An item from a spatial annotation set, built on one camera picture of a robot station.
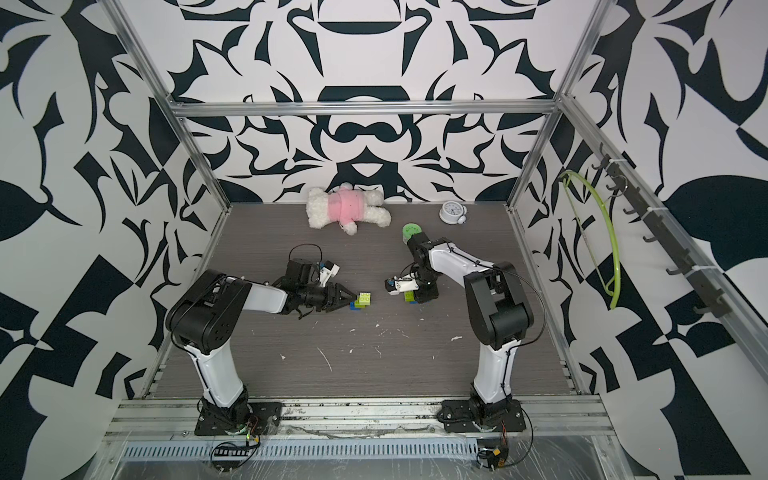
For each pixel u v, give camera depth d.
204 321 0.50
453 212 1.14
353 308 0.91
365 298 0.89
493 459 0.71
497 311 0.51
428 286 0.83
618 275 0.66
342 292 0.87
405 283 0.85
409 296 0.91
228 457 0.71
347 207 1.08
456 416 0.74
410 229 1.08
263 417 0.74
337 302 0.85
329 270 0.91
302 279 0.81
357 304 0.89
